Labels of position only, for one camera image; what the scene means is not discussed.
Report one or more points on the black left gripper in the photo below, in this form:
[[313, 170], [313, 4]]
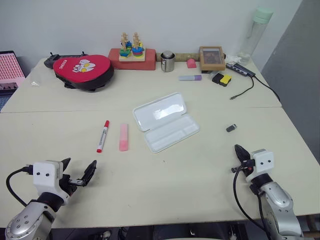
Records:
[[67, 183]]

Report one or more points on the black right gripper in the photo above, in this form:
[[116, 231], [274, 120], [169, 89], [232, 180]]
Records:
[[248, 166]]

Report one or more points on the small black usb stick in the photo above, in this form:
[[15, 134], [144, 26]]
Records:
[[231, 128]]

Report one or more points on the red whiteboard marker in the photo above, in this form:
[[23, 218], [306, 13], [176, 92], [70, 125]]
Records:
[[103, 136]]

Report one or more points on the white plastic pencil case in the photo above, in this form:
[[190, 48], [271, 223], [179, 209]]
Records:
[[160, 110]]

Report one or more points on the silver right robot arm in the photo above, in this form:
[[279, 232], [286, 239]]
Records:
[[277, 197]]

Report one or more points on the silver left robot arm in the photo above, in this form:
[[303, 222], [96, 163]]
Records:
[[25, 220]]

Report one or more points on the yellow and black block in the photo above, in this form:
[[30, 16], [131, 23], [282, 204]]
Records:
[[225, 80]]

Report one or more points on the black rectangular block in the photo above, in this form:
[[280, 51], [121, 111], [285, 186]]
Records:
[[216, 78]]

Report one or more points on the small clear greenish piece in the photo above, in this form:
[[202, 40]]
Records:
[[212, 74]]

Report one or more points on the purple highlighter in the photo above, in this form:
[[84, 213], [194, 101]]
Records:
[[190, 77]]

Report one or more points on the small clear plastic bag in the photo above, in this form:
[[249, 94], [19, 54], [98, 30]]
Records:
[[35, 83]]

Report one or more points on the red boxing pad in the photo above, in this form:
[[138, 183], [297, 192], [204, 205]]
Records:
[[82, 72]]

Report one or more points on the crumpled white tissue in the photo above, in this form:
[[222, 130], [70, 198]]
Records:
[[233, 59]]

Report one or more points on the small pink house eraser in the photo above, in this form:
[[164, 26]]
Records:
[[191, 63]]

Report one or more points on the clear bottle with green lid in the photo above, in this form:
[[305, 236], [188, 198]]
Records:
[[250, 45]]

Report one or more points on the long wooden stick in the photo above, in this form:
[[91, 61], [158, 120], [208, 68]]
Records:
[[185, 56]]

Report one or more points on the stainless steel cup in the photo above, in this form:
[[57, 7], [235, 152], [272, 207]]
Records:
[[168, 63]]

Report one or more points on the pink perforated tray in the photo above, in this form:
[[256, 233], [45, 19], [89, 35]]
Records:
[[10, 67]]

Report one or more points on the red brick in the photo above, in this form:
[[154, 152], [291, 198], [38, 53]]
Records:
[[150, 60]]

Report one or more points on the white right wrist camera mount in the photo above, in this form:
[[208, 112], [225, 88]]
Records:
[[262, 162]]

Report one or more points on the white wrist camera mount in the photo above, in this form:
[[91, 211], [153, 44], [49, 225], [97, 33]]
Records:
[[262, 162], [45, 175]]

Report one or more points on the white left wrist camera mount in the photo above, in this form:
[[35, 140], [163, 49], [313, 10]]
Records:
[[45, 175]]

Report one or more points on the wooden picture frame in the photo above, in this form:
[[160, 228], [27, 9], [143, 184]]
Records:
[[212, 58]]

